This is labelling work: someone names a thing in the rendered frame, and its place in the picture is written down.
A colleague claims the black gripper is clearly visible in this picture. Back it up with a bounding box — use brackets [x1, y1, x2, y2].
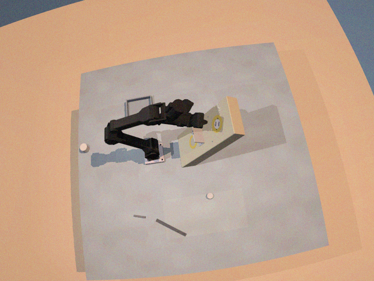
[174, 112, 208, 129]

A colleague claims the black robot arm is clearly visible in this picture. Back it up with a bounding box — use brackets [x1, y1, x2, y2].
[105, 99, 194, 161]

